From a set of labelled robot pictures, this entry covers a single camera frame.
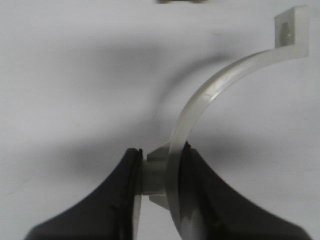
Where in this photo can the white half pipe clamp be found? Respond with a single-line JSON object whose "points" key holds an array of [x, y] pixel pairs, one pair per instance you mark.
{"points": [[160, 174]]}

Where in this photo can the brass valve red handwheel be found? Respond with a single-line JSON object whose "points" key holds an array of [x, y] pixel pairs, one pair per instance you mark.
{"points": [[189, 1]]}

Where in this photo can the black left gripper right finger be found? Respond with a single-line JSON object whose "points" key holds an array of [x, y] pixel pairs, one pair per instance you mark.
{"points": [[212, 210]]}

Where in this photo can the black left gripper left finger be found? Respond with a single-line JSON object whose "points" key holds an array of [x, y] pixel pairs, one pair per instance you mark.
{"points": [[110, 212]]}

